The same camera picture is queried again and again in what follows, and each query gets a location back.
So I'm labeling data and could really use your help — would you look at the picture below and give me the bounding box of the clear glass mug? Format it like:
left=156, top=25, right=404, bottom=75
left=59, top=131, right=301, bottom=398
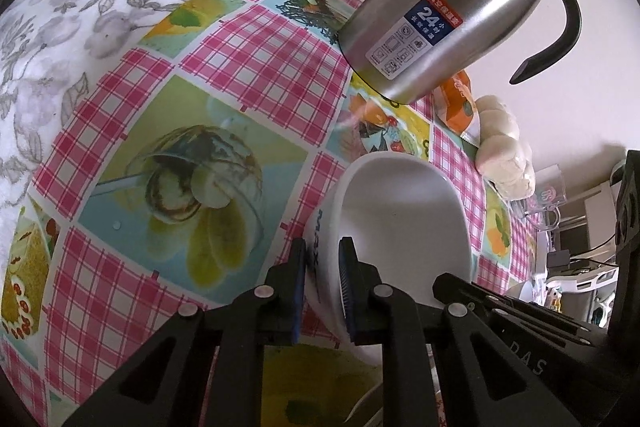
left=510, top=164, right=568, bottom=233

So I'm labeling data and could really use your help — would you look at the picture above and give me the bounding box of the pink checked tablecloth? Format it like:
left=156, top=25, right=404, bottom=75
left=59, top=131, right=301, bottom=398
left=0, top=0, right=546, bottom=427

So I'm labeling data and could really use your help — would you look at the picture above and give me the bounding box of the orange snack packet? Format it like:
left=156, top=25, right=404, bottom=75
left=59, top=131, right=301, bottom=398
left=432, top=72, right=483, bottom=148

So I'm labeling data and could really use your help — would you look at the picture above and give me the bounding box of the white cutout rack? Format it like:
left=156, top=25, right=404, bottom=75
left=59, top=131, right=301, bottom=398
left=562, top=274, right=620, bottom=330

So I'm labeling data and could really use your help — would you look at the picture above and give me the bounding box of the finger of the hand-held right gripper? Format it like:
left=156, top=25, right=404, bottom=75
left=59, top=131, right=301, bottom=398
left=432, top=273, right=616, bottom=423
left=472, top=283, right=608, bottom=335

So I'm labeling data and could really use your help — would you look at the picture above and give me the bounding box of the bag of steamed buns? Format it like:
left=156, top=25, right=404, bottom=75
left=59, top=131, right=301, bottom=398
left=472, top=94, right=537, bottom=200

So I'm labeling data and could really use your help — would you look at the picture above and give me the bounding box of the small white bowl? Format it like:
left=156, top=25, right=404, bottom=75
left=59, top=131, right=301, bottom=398
left=302, top=152, right=478, bottom=368

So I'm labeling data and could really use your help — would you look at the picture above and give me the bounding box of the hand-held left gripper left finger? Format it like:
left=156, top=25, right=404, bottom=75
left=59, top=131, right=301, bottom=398
left=62, top=238, right=307, bottom=427

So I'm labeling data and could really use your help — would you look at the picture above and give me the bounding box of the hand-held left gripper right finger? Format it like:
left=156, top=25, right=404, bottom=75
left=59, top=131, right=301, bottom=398
left=338, top=237, right=568, bottom=427

